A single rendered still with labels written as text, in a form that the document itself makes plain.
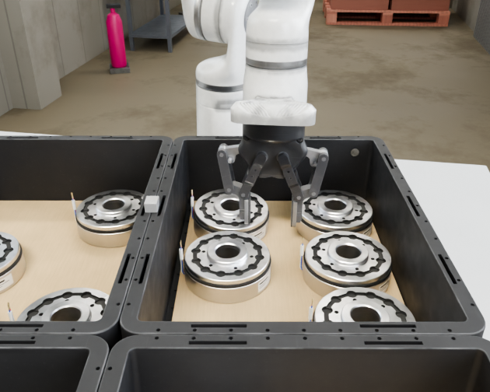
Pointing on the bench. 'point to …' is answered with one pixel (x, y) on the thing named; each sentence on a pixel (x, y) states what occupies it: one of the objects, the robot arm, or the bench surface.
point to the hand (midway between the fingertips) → (270, 212)
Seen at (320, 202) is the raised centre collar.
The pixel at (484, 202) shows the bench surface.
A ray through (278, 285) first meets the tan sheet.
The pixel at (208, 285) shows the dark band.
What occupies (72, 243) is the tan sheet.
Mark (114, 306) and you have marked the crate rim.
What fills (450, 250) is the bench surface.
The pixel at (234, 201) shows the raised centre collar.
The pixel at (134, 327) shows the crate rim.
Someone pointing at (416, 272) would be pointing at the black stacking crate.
